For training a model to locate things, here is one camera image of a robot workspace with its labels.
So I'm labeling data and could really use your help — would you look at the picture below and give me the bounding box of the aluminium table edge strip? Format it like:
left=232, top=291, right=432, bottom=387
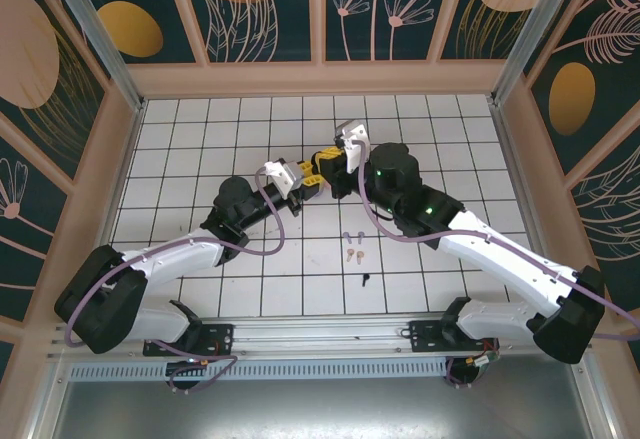
left=77, top=98, right=147, bottom=321
left=487, top=94, right=541, bottom=270

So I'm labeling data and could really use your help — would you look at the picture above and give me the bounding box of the grey metal sheet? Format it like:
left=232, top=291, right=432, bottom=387
left=27, top=376, right=619, bottom=439

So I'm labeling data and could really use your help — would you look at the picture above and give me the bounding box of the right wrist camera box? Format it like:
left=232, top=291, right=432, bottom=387
left=333, top=119, right=371, bottom=174

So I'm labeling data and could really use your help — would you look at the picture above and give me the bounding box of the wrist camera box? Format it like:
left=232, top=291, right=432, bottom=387
left=333, top=119, right=371, bottom=174
left=263, top=158, right=303, bottom=199

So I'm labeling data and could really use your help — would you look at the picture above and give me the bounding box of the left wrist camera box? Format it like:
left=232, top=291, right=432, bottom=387
left=263, top=158, right=303, bottom=199

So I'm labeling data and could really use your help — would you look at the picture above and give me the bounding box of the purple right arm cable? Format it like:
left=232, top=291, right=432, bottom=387
left=348, top=139, right=640, bottom=389

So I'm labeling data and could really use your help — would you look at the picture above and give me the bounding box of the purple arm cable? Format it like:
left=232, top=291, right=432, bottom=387
left=348, top=139, right=640, bottom=389
left=67, top=165, right=287, bottom=395

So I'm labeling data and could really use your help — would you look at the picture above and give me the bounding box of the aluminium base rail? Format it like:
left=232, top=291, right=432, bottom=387
left=47, top=317, right=504, bottom=365

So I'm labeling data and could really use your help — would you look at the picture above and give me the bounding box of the grey slotted cable duct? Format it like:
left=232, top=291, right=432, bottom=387
left=66, top=358, right=450, bottom=383

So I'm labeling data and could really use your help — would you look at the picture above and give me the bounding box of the aluminium corner post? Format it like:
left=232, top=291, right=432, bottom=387
left=489, top=0, right=587, bottom=106
left=40, top=0, right=147, bottom=113

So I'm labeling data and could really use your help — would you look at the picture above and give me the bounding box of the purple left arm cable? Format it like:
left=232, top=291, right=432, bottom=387
left=67, top=165, right=287, bottom=395

